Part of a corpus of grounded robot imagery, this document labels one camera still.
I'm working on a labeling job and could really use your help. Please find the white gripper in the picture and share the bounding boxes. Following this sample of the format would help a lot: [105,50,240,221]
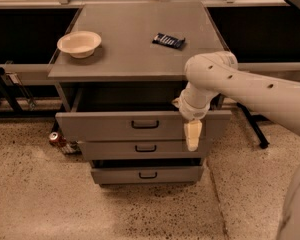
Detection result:
[172,83,218,152]

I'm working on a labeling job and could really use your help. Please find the grey top drawer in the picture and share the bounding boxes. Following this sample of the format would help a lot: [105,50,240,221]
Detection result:
[55,109,232,142]

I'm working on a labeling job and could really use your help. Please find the grey drawer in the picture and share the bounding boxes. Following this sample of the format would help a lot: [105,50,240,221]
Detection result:
[78,140,212,160]
[55,109,232,142]
[91,166,203,185]

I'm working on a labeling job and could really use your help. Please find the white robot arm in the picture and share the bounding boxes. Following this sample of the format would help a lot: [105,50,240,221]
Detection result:
[174,51,300,240]

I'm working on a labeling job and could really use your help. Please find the grey drawer cabinet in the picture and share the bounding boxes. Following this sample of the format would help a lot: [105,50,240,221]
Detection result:
[48,1,230,186]

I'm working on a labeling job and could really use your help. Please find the grey bottom drawer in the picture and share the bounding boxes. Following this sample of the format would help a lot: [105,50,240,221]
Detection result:
[91,166,203,185]

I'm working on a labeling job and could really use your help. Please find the grey middle drawer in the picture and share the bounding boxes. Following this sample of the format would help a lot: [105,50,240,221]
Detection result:
[78,140,212,160]

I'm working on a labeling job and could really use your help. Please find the black metal bar right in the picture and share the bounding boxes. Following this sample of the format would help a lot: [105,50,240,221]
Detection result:
[237,103,269,149]

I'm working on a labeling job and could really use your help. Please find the blue snack packet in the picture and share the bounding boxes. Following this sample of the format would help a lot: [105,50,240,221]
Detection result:
[152,33,185,49]

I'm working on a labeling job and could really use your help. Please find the red soda can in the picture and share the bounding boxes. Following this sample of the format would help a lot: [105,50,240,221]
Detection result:
[49,132,66,147]

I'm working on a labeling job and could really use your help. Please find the white bowl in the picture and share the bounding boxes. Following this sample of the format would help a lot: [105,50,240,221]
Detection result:
[57,31,102,59]

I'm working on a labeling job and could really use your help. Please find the wire rack on floor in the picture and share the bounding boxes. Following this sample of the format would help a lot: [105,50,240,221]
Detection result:
[61,142,80,154]

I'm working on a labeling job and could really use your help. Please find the black metal frame left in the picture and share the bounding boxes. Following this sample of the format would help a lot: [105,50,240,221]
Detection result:
[0,76,23,113]

